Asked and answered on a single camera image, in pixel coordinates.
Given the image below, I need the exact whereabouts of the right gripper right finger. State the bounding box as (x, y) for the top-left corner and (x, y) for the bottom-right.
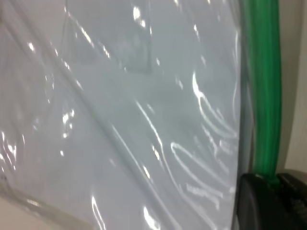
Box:
(275, 172), (307, 230)

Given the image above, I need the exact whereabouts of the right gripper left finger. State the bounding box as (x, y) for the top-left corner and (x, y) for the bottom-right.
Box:
(231, 172), (281, 230)

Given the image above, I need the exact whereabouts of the transparent zip bag green zipper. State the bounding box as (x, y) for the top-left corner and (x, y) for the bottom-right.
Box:
(0, 0), (282, 230)

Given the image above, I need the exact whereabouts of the clear plastic bag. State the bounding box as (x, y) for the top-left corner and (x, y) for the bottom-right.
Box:
(0, 0), (242, 230)

